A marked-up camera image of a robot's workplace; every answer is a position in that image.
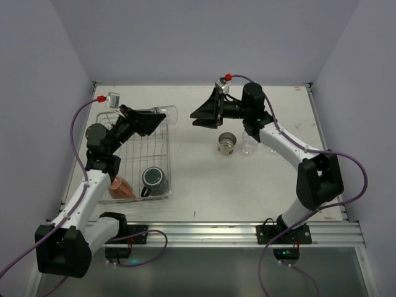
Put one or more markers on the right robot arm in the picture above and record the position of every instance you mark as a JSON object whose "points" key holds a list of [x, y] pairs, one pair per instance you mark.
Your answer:
{"points": [[319, 178]]}

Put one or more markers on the aluminium rail frame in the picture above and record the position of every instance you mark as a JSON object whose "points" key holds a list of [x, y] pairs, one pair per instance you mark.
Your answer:
{"points": [[225, 259]]}

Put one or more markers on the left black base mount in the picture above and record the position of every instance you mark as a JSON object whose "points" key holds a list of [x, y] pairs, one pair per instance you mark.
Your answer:
{"points": [[120, 247]]}

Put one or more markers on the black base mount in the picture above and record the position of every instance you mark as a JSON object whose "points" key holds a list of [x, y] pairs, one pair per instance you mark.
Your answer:
{"points": [[120, 247], [294, 238]]}

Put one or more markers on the small clear glass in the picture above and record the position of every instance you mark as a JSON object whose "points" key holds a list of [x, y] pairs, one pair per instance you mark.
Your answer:
{"points": [[271, 150]]}

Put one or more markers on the dark green mug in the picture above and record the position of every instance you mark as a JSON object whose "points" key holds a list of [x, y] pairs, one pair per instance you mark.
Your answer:
{"points": [[155, 182]]}

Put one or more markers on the orange plastic cup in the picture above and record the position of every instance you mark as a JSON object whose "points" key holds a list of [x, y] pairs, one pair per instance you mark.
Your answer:
{"points": [[120, 189]]}

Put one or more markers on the faceted clear glass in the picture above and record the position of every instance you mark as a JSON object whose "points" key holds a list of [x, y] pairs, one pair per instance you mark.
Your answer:
{"points": [[249, 144]]}

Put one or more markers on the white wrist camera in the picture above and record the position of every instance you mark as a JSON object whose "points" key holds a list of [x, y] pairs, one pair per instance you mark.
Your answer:
{"points": [[222, 85], [112, 102]]}

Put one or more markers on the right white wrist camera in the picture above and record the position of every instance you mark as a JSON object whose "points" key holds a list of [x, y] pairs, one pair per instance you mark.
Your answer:
{"points": [[222, 85]]}

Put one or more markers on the chrome wire dish rack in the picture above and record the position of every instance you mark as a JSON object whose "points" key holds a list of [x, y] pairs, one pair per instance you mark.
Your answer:
{"points": [[137, 155]]}

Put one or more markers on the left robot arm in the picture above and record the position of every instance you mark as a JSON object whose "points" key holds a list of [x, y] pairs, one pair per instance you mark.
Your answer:
{"points": [[66, 245]]}

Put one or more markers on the tall clear glass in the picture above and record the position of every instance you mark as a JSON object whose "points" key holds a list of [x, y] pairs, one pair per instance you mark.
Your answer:
{"points": [[170, 112]]}

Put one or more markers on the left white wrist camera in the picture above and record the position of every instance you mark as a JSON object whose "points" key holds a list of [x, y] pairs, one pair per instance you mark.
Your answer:
{"points": [[112, 102]]}

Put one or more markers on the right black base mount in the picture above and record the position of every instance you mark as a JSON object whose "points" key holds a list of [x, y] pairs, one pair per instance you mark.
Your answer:
{"points": [[294, 238]]}

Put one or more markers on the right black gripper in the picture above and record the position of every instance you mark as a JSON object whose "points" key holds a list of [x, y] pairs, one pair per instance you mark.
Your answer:
{"points": [[221, 107]]}

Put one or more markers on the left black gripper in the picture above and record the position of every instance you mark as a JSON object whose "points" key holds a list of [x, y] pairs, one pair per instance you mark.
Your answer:
{"points": [[130, 118]]}

